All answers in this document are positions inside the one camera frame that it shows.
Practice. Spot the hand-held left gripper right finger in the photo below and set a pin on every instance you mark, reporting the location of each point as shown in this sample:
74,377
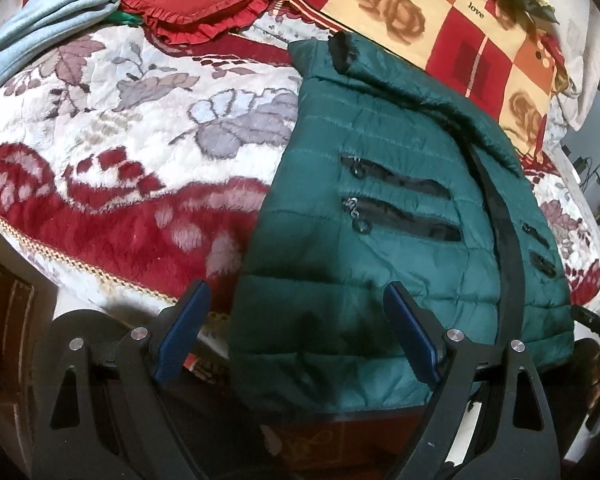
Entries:
412,332

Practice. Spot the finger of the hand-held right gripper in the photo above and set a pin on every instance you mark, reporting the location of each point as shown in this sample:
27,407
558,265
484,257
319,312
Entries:
597,325

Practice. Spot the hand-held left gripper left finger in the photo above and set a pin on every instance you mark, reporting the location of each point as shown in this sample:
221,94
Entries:
180,332

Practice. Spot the dark green puffer jacket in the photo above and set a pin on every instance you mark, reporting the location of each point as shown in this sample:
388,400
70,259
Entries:
380,270

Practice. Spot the red white floral blanket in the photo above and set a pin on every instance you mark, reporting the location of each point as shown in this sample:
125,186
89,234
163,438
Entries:
130,135

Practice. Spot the red checkered rose quilt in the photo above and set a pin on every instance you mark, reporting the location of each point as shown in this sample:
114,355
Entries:
430,20

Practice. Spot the bright green cloth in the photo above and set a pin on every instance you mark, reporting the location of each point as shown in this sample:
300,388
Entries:
125,17

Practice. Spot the dark grey cloth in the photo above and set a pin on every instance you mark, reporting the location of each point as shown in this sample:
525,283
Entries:
536,6

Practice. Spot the light blue cloth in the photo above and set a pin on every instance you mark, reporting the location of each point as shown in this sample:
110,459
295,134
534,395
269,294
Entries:
30,25

